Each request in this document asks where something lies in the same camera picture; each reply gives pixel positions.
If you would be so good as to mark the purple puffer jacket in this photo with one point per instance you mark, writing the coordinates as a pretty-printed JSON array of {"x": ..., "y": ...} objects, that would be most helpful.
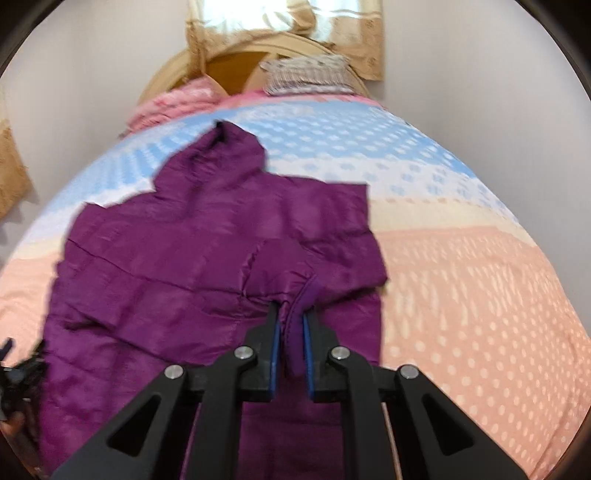
[{"x": 184, "y": 254}]

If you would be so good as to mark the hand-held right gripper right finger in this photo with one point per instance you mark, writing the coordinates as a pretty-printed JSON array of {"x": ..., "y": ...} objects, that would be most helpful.
[{"x": 308, "y": 360}]

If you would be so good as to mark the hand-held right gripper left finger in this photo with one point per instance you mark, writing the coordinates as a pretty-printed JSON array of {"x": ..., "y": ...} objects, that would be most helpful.
[{"x": 274, "y": 360}]

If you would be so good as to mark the pink folded blanket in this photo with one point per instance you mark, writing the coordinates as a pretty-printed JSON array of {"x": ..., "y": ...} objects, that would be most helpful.
[{"x": 175, "y": 104}]

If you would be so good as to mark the patterned pillow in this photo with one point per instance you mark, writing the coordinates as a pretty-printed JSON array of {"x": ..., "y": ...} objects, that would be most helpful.
[{"x": 309, "y": 74}]

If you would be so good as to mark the beige lace side curtain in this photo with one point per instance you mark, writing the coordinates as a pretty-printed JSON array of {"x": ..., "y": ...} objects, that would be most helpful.
[{"x": 11, "y": 170}]

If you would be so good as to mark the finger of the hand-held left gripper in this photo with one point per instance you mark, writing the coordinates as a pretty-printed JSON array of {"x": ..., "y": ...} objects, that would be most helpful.
[{"x": 6, "y": 350}]

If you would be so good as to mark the dotted pastel bedspread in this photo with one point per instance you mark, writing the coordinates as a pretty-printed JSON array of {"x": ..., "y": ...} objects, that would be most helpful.
[{"x": 461, "y": 300}]

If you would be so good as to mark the beige lace window curtain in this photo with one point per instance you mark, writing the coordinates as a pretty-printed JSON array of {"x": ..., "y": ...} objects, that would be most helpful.
[{"x": 355, "y": 46}]

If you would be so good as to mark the beige wooden headboard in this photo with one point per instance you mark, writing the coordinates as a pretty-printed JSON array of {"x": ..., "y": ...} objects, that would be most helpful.
[{"x": 235, "y": 64}]

